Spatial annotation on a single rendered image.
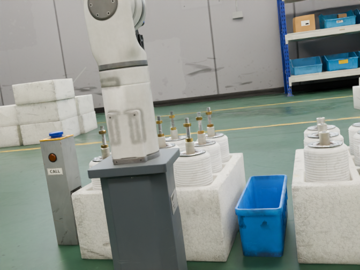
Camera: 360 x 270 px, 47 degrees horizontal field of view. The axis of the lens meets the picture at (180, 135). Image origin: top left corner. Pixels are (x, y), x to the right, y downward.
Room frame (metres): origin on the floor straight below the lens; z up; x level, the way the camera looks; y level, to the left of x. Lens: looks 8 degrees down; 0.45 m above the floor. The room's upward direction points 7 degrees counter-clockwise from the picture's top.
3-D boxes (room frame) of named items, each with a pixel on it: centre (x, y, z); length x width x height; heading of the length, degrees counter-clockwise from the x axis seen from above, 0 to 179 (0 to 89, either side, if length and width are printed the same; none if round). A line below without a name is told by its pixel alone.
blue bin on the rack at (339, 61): (5.43, -2.19, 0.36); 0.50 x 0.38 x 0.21; 170
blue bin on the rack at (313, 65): (5.54, -1.78, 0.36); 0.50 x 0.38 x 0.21; 169
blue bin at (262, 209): (1.05, -0.20, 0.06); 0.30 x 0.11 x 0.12; 162
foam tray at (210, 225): (1.16, 0.05, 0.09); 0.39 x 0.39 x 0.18; 72
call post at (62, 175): (1.17, 0.35, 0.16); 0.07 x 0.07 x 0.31; 72
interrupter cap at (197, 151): (1.01, -0.02, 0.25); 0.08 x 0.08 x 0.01
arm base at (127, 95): (0.78, 0.09, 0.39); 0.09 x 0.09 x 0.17; 79
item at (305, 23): (5.46, -1.77, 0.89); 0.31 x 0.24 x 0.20; 169
